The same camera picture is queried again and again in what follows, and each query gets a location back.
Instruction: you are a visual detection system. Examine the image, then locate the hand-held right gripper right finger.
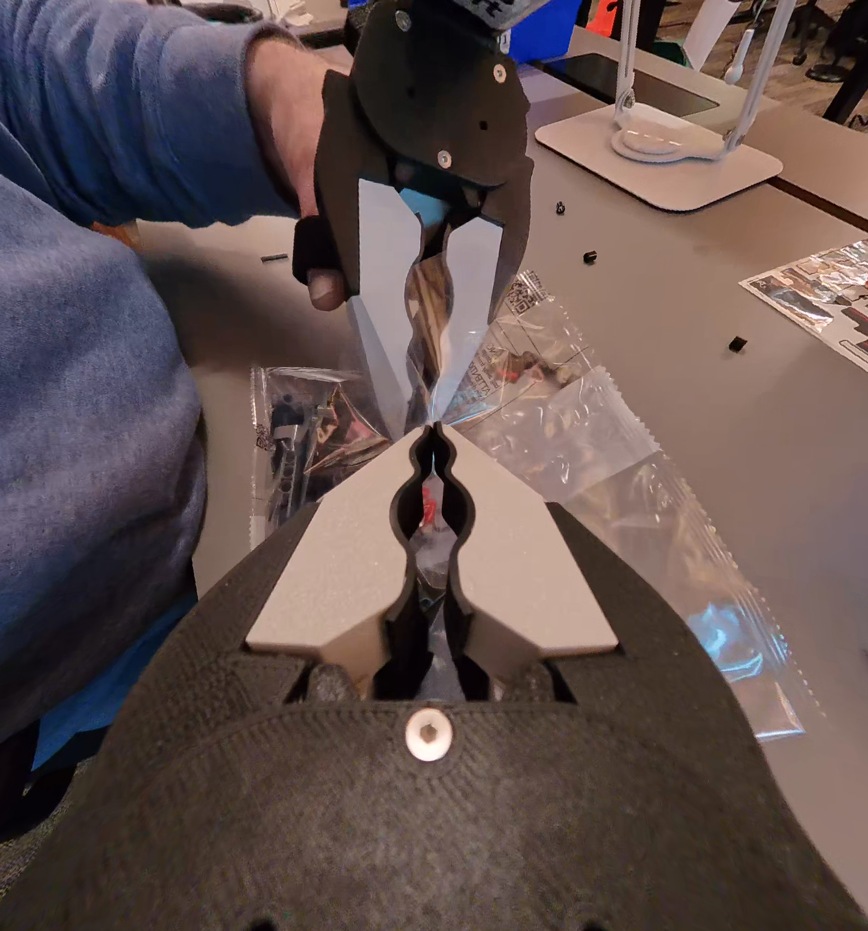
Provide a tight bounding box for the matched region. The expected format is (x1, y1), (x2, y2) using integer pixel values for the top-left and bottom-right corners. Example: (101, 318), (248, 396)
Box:
(434, 424), (619, 701)

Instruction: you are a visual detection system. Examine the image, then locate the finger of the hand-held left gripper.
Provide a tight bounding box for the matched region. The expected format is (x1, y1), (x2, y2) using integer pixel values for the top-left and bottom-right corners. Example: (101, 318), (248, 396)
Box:
(433, 217), (505, 424)
(345, 177), (435, 442)

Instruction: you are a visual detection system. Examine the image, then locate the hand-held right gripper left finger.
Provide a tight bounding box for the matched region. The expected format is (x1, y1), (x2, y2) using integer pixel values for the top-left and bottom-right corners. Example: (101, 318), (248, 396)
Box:
(245, 425), (435, 701)

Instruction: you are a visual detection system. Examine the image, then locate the clear plastic lego bag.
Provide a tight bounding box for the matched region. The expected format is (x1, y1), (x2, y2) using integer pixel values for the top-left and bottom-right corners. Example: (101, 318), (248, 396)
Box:
(398, 268), (807, 744)

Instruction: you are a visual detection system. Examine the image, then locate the person's left forearm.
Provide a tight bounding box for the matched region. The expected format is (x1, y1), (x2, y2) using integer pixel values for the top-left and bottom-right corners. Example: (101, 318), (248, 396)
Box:
(0, 0), (297, 230)

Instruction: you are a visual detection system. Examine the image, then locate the small clear lego bag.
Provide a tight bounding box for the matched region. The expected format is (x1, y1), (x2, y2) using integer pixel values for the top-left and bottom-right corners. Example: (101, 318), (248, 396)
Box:
(248, 366), (399, 551)

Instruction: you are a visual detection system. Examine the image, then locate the lego sticker sheet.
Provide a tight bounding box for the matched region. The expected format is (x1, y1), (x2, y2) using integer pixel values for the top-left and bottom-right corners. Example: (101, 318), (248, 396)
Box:
(739, 233), (868, 400)

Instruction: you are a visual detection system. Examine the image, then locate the person's left hand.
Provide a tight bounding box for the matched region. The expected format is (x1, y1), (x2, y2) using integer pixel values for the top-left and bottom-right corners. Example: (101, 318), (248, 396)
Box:
(247, 35), (353, 314)

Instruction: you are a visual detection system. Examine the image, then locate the blue plastic bin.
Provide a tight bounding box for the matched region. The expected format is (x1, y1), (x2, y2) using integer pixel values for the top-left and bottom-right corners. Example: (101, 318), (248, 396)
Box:
(510, 0), (582, 65)

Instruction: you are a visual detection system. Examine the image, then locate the white book stand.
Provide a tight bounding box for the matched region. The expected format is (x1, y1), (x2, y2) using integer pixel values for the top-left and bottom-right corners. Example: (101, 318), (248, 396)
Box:
(534, 0), (799, 213)

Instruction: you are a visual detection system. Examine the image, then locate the person's blue sweater torso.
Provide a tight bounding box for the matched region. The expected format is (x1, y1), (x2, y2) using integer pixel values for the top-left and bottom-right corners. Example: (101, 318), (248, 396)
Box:
(0, 149), (209, 772)

